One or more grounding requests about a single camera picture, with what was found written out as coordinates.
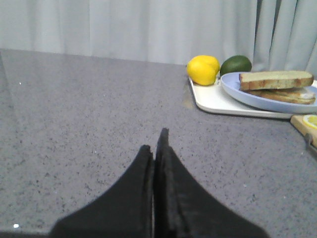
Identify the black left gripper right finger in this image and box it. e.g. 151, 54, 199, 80
154, 128, 268, 238

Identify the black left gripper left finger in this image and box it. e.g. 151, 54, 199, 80
49, 145, 154, 238

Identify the light blue round plate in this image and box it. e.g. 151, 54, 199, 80
220, 72, 317, 114

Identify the toast slice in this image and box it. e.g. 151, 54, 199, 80
239, 70, 314, 91
246, 88, 316, 105

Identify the white bear tray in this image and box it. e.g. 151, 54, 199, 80
189, 79, 294, 119

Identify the front yellow lemon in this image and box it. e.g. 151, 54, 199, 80
186, 55, 216, 86

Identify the yellow lemon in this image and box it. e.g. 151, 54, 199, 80
205, 56, 220, 75
186, 55, 216, 86

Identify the wooden cutting board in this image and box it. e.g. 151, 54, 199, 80
290, 115, 317, 148

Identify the rear yellow lemon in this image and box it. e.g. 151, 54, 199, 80
205, 56, 220, 75

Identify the green lime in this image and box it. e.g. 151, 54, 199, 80
220, 55, 252, 76

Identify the lemon slice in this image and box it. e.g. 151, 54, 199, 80
303, 115, 317, 129

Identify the fried egg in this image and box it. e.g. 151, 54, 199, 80
297, 91, 316, 100

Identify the grey white curtain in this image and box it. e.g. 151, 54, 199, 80
0, 0, 317, 73

